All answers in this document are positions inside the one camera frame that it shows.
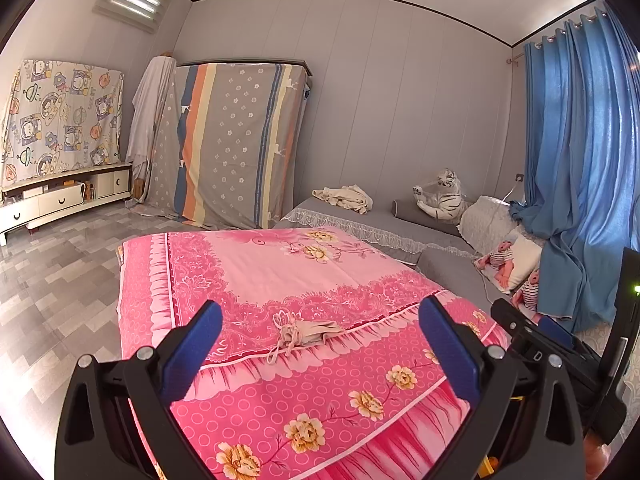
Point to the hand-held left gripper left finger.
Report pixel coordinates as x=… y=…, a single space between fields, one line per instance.
x=192 y=350

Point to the beige face mask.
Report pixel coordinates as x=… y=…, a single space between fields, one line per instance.
x=310 y=332

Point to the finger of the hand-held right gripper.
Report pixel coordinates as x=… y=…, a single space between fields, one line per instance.
x=562 y=332
x=520 y=332

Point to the grey bed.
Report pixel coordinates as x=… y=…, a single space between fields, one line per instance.
x=380 y=220

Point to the white tiger plush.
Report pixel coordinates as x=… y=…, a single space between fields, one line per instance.
x=445 y=200

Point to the baby print pillow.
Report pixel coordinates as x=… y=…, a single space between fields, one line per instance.
x=530 y=290
x=520 y=260

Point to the cartoon printed cloth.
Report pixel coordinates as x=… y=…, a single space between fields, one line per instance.
x=55 y=120

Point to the white lace cushion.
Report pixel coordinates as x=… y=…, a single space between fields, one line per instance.
x=487 y=222

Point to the curtain rod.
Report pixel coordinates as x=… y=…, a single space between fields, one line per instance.
x=515 y=58

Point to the white draped cloth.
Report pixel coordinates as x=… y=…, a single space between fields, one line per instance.
x=150 y=110

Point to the blue curtain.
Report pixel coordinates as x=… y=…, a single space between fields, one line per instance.
x=575 y=160

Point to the white TV cabinet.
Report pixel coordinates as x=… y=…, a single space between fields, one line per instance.
x=50 y=205

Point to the yellow rimmed black bin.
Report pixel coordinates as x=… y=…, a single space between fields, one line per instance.
x=487 y=470

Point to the grey bolster pillow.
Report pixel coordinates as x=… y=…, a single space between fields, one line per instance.
x=410 y=215

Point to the cream cloth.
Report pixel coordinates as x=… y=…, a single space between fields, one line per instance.
x=345 y=197

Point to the pink floral blanket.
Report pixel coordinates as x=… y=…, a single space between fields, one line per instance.
x=300 y=285

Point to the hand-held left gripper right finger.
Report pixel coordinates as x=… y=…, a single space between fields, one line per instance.
x=450 y=350

